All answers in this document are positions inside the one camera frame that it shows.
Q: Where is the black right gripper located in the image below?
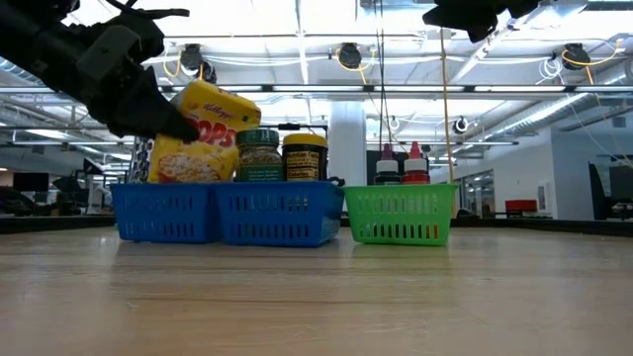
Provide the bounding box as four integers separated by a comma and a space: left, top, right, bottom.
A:
422, 0, 540, 44

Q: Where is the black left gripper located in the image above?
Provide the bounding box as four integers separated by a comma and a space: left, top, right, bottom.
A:
46, 58, 201, 144

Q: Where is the yellow Corn Pops cereal box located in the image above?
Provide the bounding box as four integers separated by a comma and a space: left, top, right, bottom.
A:
146, 79, 263, 185

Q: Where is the green-lid herb jar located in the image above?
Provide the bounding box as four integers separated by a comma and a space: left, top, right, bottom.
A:
235, 129, 284, 183

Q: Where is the red food colouring bottle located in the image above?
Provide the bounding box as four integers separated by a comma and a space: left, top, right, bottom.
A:
403, 140, 431, 186

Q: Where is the yellow-lid dark spice jar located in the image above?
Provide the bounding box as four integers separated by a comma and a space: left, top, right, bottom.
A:
281, 133, 329, 182

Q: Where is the purple food colouring bottle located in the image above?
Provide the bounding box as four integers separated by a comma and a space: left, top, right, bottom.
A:
374, 142, 403, 186

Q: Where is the blue plastic basket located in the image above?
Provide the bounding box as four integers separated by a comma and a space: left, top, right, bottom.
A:
111, 182, 222, 244
215, 180, 346, 248

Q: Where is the black stand with boom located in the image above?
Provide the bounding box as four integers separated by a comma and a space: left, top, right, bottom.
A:
276, 122, 330, 142

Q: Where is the long ceiling light strip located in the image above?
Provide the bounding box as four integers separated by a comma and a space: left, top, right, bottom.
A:
0, 83, 633, 96

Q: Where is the white building pillar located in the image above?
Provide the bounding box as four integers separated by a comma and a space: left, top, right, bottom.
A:
328, 101, 367, 187

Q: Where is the green plastic basket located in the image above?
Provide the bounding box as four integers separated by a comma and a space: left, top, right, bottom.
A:
343, 183, 459, 247

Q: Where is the red box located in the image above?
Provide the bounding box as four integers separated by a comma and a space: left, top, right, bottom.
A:
504, 199, 539, 214

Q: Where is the yellow hanging cable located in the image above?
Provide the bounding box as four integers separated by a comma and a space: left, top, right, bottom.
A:
437, 27, 455, 185

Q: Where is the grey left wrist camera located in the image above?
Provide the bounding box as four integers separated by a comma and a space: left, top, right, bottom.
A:
75, 24, 143, 81

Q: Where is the black hanging cable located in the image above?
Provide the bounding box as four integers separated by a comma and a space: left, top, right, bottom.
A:
373, 0, 392, 149

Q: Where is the silver ventilation duct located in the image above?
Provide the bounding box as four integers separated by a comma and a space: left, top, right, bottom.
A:
487, 91, 633, 142

